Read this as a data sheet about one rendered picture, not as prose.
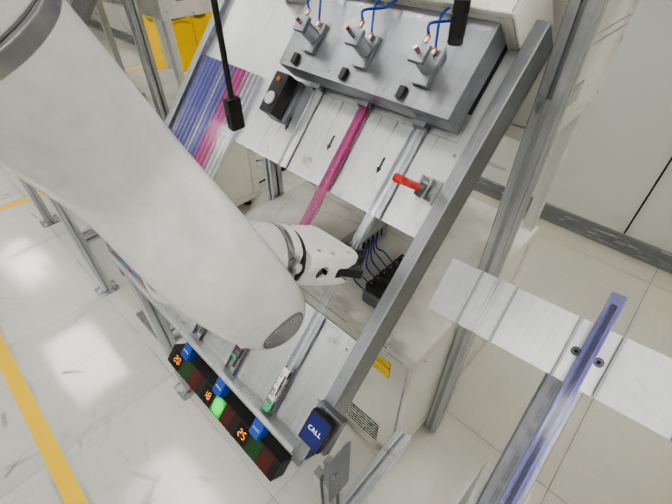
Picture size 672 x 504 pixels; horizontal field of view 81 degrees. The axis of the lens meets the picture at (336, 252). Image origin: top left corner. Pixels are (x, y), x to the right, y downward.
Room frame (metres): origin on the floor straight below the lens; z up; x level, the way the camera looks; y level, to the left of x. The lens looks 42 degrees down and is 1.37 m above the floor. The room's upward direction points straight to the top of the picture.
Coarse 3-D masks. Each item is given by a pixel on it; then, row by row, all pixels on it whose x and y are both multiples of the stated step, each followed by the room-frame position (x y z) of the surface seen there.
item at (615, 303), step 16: (608, 304) 0.26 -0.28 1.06; (624, 304) 0.26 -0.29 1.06; (608, 320) 0.25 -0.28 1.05; (592, 336) 0.24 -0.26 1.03; (592, 352) 0.23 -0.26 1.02; (576, 368) 0.22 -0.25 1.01; (576, 384) 0.21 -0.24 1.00; (560, 400) 0.20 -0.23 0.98; (544, 416) 0.19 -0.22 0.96; (560, 416) 0.19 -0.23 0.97; (544, 432) 0.18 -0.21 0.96; (528, 448) 0.17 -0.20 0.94; (544, 448) 0.16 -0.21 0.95; (528, 464) 0.15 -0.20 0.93; (512, 480) 0.14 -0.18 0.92; (528, 480) 0.14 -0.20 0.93; (512, 496) 0.13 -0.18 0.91
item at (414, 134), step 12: (420, 132) 0.56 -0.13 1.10; (408, 144) 0.54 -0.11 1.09; (396, 156) 0.54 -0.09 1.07; (408, 156) 0.54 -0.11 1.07; (396, 168) 0.52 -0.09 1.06; (384, 180) 0.52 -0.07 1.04; (384, 192) 0.50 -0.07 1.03; (372, 204) 0.50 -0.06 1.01; (372, 216) 0.48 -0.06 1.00; (360, 228) 0.48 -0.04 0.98; (360, 240) 0.46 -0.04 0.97; (336, 288) 0.42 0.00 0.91; (324, 300) 0.41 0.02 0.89; (324, 312) 0.40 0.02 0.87; (312, 324) 0.39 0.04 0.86; (300, 336) 0.38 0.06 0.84; (300, 348) 0.37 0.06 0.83; (288, 360) 0.36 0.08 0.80
